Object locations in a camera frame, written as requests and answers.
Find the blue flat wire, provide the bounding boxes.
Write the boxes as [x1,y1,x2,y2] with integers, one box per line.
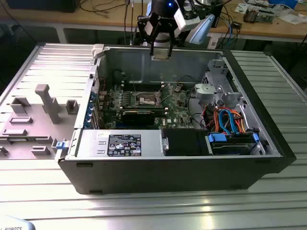
[226,109,238,134]
[218,109,231,134]

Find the green motherboard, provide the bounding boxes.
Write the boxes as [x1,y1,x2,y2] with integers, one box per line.
[95,81,195,131]

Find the wooden desk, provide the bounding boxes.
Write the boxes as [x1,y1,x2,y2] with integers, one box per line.
[0,0,307,44]

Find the tall black box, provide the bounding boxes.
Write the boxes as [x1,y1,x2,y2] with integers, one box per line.
[211,0,224,28]

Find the black plastic drive shroud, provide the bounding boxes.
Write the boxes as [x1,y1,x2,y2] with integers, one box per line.
[162,128,209,156]

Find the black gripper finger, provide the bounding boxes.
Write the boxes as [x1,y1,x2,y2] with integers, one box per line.
[167,21,179,58]
[137,14,159,57]

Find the pale grey case latch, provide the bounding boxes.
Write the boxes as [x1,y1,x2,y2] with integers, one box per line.
[92,44,106,58]

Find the white paper sheet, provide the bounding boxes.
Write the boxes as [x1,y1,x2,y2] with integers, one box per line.
[278,13,303,25]

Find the orange wire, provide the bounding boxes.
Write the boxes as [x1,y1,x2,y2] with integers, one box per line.
[234,110,245,133]
[212,109,219,132]

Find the hard disk in blue carrier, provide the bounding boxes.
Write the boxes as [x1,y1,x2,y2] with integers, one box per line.
[205,133,261,156]

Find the wide black box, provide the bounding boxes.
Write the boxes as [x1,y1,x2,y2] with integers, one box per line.
[6,0,78,13]

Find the grey metal box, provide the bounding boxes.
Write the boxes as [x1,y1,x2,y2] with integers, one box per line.
[258,9,274,24]

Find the black PC case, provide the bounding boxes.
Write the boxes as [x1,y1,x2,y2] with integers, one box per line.
[54,44,297,195]

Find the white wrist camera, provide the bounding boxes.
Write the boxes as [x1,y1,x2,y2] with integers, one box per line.
[174,9,200,32]

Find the blue cable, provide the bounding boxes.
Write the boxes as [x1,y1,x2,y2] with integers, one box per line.
[227,13,236,43]

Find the silver CPU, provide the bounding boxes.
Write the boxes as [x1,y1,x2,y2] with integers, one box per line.
[151,49,170,61]

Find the grey metal drive cage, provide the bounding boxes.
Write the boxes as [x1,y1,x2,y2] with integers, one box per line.
[194,59,242,106]

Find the grey power supply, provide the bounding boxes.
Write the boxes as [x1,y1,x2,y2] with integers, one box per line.
[76,129,166,159]

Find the grey part rack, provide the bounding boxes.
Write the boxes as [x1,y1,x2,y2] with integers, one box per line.
[0,83,81,160]

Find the CPU socket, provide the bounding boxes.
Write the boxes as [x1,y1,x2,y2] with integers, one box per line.
[135,91,161,107]

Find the red wire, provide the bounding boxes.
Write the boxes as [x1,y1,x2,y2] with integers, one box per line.
[203,106,214,127]

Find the pale blue teach pendant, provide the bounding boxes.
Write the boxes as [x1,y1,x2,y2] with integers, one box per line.
[0,215,36,230]

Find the copper heatsink cooler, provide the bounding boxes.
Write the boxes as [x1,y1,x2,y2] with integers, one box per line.
[243,6,259,24]

